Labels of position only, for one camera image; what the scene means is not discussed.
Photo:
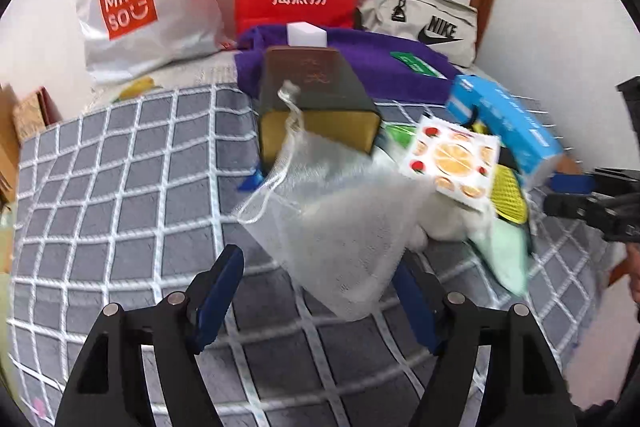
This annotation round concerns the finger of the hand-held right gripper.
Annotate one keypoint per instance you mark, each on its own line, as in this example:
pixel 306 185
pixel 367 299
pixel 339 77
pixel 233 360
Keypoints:
pixel 570 207
pixel 572 183

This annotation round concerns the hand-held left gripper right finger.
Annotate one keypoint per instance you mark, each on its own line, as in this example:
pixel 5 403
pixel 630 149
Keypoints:
pixel 417 307

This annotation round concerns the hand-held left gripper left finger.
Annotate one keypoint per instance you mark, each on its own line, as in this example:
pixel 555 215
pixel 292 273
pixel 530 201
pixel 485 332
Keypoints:
pixel 215 302

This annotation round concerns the yellow mesh pouch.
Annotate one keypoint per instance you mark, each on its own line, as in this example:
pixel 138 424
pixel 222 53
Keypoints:
pixel 507 197

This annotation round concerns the light green cloth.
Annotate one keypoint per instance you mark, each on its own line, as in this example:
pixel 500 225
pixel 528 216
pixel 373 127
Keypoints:
pixel 505 257

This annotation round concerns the blue cardboard box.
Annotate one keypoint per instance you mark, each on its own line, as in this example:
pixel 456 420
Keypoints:
pixel 505 122

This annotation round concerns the fruit print packet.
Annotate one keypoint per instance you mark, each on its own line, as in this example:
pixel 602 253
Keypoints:
pixel 450 157

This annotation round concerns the blue fabric strip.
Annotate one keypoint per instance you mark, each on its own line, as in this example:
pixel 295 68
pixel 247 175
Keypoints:
pixel 252 182

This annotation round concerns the grey checked blanket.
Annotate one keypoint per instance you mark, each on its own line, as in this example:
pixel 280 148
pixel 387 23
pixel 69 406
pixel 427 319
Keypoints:
pixel 125 187

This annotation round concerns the green white packet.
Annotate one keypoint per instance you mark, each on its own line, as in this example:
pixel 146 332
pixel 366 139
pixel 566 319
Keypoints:
pixel 397 139

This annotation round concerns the purple towel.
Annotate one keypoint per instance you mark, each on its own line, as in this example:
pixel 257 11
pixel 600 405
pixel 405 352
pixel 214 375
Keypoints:
pixel 370 57

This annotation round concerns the dark gold box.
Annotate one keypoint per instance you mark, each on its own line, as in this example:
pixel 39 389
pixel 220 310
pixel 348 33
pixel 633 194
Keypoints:
pixel 320 87

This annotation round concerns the grey fabric bag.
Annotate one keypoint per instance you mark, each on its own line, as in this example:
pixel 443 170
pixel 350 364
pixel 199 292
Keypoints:
pixel 390 22

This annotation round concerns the plain brown cardboard box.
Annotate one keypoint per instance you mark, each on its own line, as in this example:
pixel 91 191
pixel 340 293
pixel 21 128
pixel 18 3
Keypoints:
pixel 7 147

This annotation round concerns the textured cardboard box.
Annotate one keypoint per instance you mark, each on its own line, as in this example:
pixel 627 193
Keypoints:
pixel 32 114

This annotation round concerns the white sponge block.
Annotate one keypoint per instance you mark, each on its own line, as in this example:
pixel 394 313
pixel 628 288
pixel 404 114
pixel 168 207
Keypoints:
pixel 306 36

